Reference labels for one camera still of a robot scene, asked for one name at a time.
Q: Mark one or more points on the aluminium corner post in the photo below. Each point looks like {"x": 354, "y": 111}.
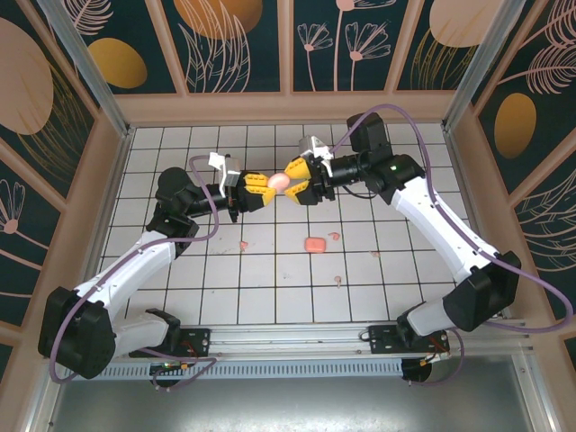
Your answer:
{"x": 99, "y": 85}
{"x": 486, "y": 67}

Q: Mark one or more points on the pale pink earbud charging case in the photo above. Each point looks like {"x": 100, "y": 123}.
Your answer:
{"x": 279, "y": 182}

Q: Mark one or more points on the grey metal sheet panel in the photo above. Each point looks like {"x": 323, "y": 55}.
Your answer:
{"x": 288, "y": 405}

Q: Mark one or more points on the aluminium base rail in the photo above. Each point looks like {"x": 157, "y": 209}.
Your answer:
{"x": 288, "y": 339}

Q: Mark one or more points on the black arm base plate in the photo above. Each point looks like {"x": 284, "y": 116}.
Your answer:
{"x": 382, "y": 339}
{"x": 198, "y": 342}

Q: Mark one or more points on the small green circuit board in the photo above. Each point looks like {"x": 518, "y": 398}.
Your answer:
{"x": 168, "y": 366}

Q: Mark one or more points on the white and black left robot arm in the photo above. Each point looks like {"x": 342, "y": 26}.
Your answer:
{"x": 135, "y": 265}

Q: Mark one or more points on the coral earbud charging case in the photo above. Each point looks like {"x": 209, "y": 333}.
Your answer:
{"x": 315, "y": 245}

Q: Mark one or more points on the aluminium frame bar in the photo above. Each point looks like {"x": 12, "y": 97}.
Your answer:
{"x": 38, "y": 405}
{"x": 535, "y": 396}

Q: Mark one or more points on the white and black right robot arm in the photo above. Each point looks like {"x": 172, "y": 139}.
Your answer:
{"x": 450, "y": 234}

